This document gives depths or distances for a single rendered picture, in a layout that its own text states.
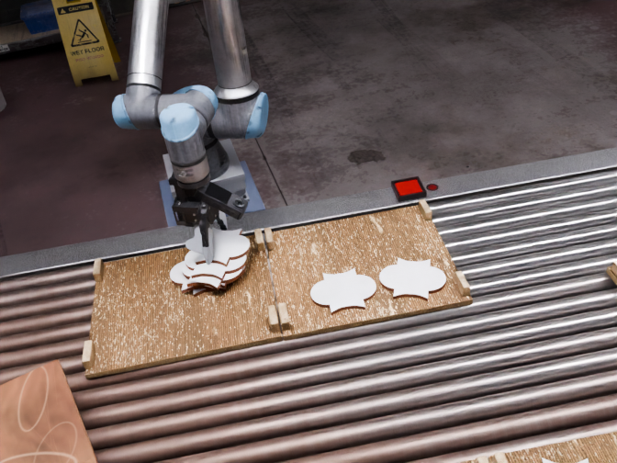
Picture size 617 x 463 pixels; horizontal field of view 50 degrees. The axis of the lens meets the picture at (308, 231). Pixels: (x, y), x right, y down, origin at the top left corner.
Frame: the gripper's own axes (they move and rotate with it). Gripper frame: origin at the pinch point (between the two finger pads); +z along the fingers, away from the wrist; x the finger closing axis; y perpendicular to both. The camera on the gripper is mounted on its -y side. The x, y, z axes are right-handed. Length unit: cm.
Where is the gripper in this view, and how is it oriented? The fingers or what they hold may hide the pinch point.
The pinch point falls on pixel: (218, 246)
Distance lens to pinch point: 154.6
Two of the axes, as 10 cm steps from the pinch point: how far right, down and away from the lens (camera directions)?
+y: -9.7, -0.5, 2.2
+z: 1.0, 7.7, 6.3
